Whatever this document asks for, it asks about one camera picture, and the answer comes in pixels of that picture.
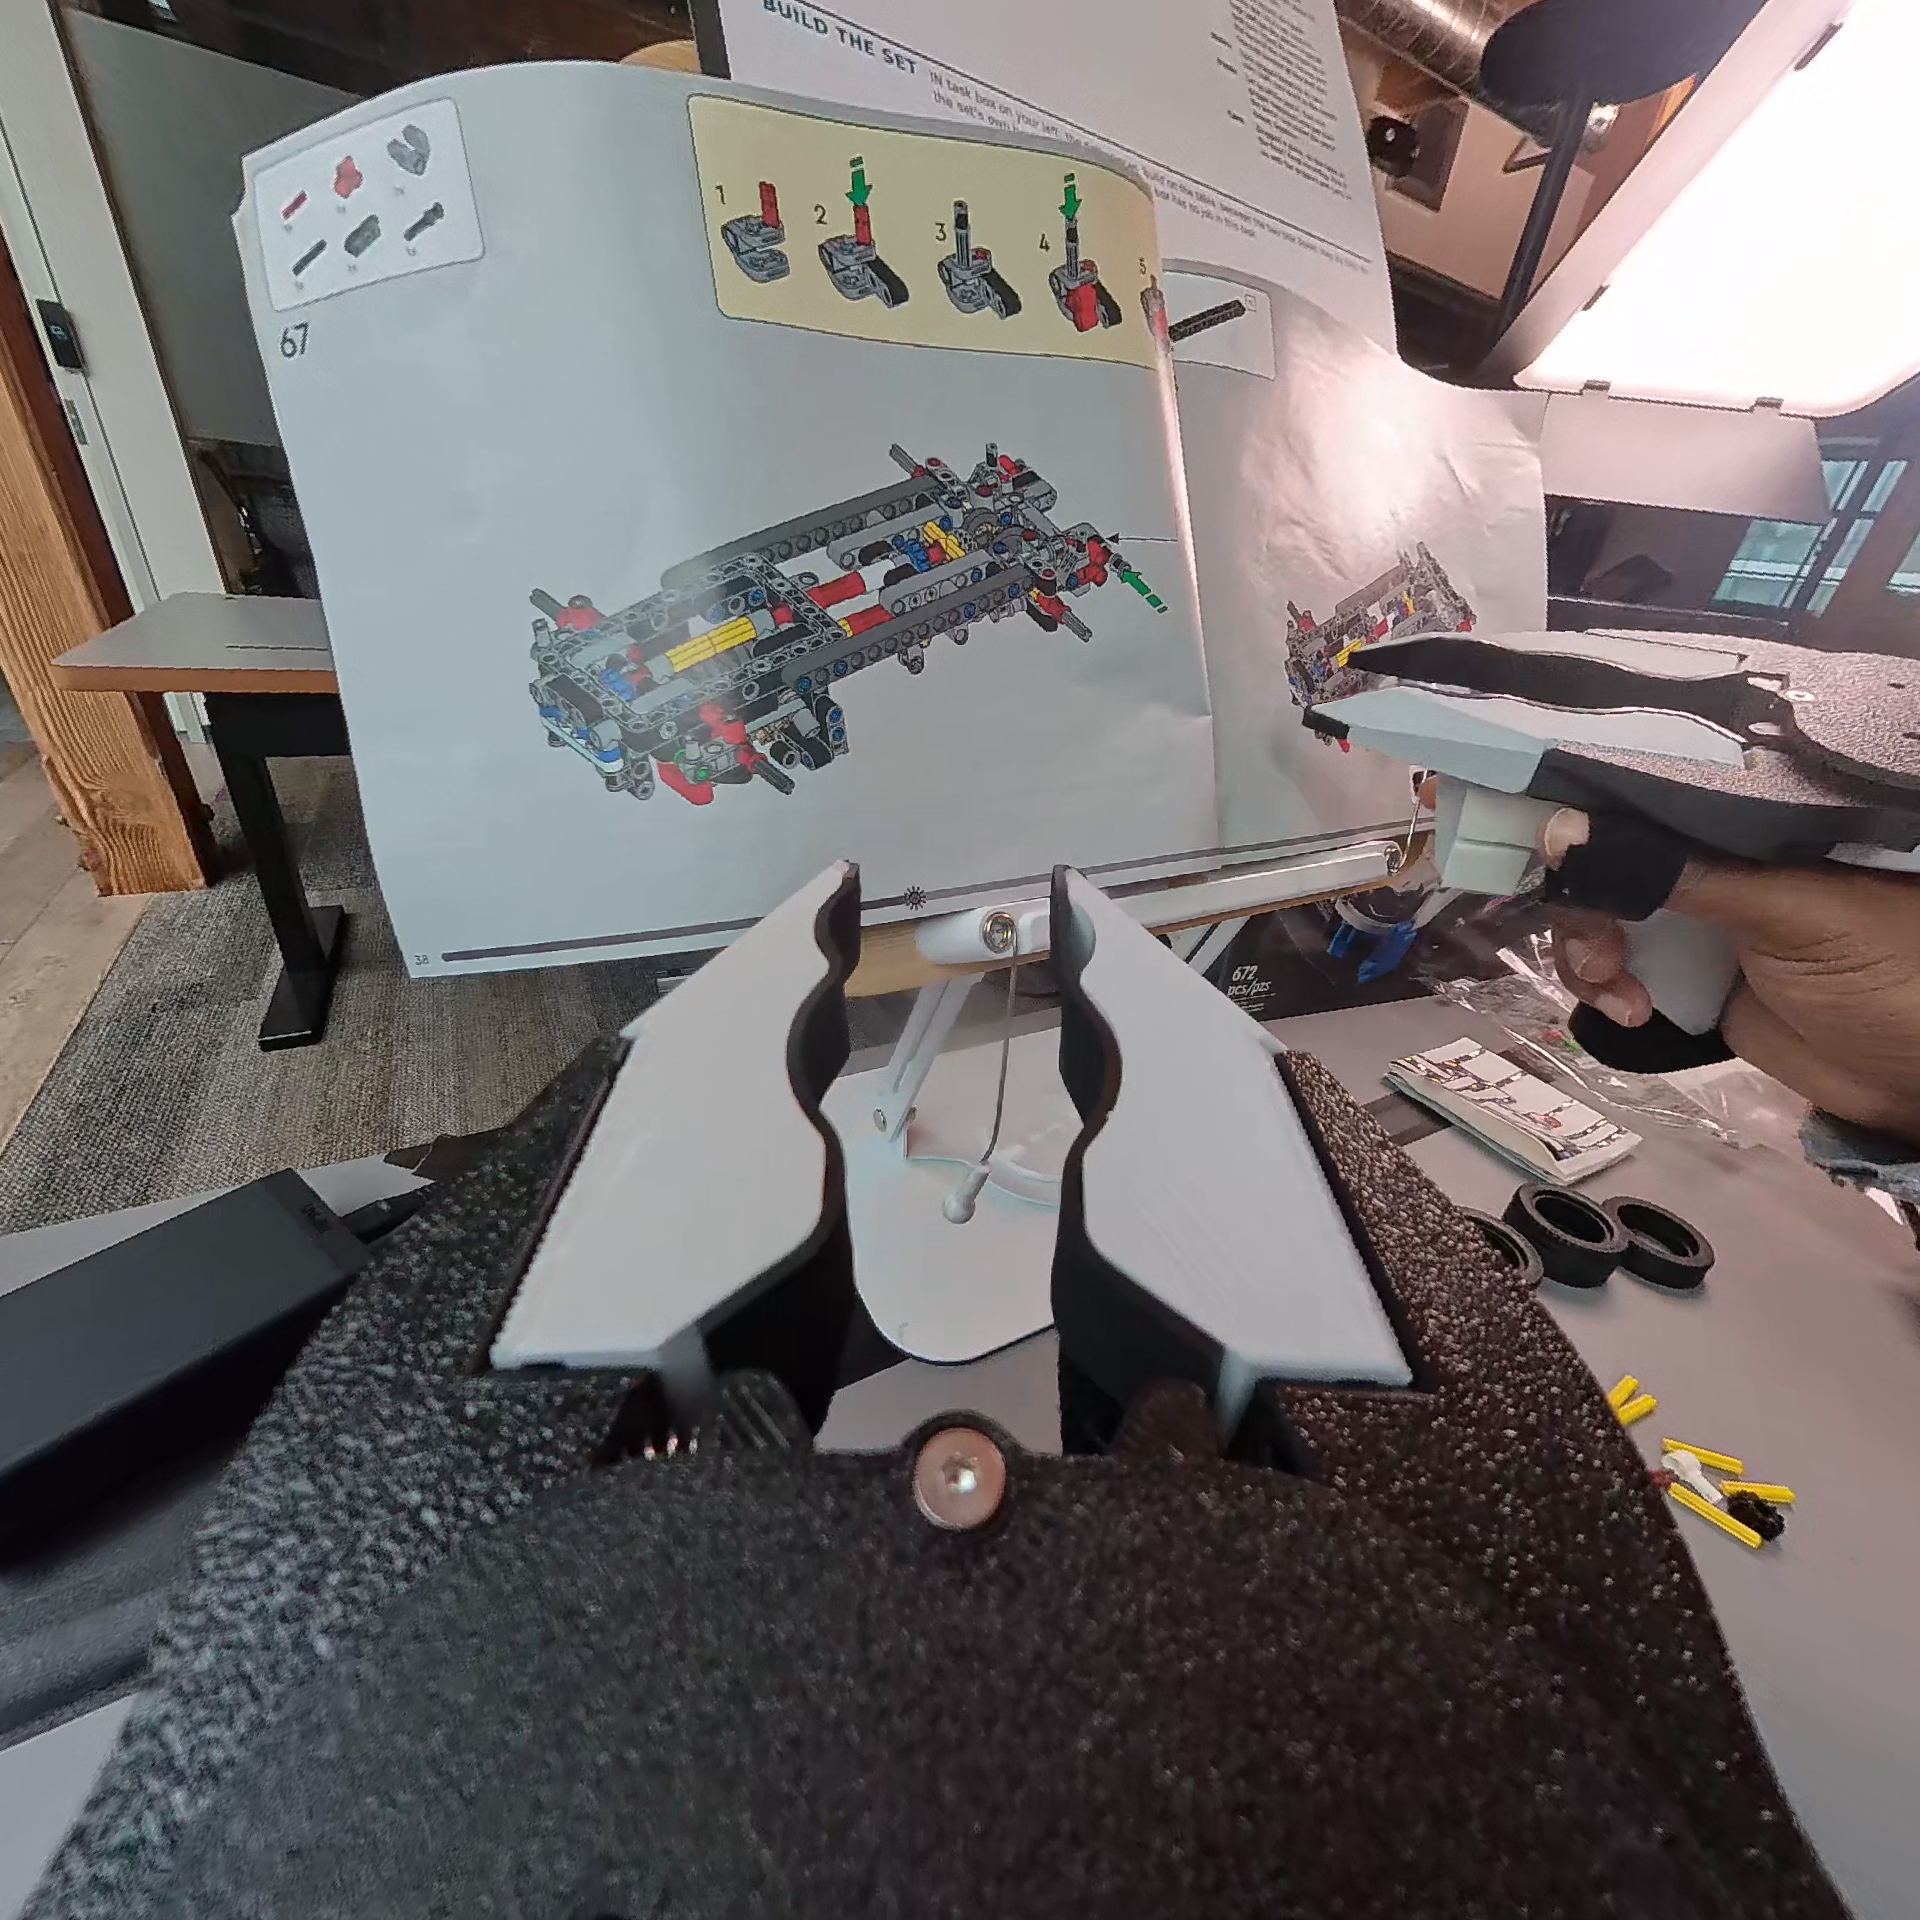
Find white light panel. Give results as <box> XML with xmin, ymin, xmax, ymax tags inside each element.
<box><xmin>1516</xmin><ymin>0</ymin><xmax>1920</xmax><ymax>414</ymax></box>

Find grey desk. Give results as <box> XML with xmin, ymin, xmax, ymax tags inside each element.
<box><xmin>0</xmin><ymin>982</ymin><xmax>1920</xmax><ymax>1920</ymax></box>

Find printed white paper sheet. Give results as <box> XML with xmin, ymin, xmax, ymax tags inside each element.
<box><xmin>720</xmin><ymin>0</ymin><xmax>1398</xmax><ymax>362</ymax></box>

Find white book stand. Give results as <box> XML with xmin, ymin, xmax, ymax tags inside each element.
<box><xmin>832</xmin><ymin>835</ymin><xmax>1428</xmax><ymax>1367</ymax></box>

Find black power adapter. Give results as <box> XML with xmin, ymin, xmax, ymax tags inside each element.
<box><xmin>0</xmin><ymin>1171</ymin><xmax>378</xmax><ymax>1563</ymax></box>

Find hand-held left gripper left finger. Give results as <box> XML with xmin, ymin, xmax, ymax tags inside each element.
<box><xmin>491</xmin><ymin>859</ymin><xmax>867</xmax><ymax>1431</ymax></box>

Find person's right hand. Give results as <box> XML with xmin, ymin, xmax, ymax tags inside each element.
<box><xmin>1544</xmin><ymin>808</ymin><xmax>1920</xmax><ymax>1139</ymax></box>

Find open toy instruction manual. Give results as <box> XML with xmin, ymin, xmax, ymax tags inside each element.
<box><xmin>231</xmin><ymin>59</ymin><xmax>1555</xmax><ymax>985</ymax></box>

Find clear plastic bag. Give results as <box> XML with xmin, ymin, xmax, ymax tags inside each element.
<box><xmin>1416</xmin><ymin>901</ymin><xmax>1817</xmax><ymax>1142</ymax></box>

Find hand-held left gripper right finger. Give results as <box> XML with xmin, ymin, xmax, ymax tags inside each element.
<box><xmin>1051</xmin><ymin>862</ymin><xmax>1415</xmax><ymax>1431</ymax></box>

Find wooden table black legs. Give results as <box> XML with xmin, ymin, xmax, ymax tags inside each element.
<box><xmin>52</xmin><ymin>592</ymin><xmax>354</xmax><ymax>1052</ymax></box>

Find dark toy car box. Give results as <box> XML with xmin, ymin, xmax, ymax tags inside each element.
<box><xmin>1192</xmin><ymin>878</ymin><xmax>1517</xmax><ymax>1027</ymax></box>

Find folded sticker sheet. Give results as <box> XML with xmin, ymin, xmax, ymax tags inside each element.
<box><xmin>1384</xmin><ymin>1034</ymin><xmax>1644</xmax><ymax>1187</ymax></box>

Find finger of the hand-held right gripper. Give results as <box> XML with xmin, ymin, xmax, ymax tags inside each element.
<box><xmin>1303</xmin><ymin>690</ymin><xmax>1751</xmax><ymax>895</ymax></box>
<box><xmin>1343</xmin><ymin>629</ymin><xmax>1764</xmax><ymax>701</ymax></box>

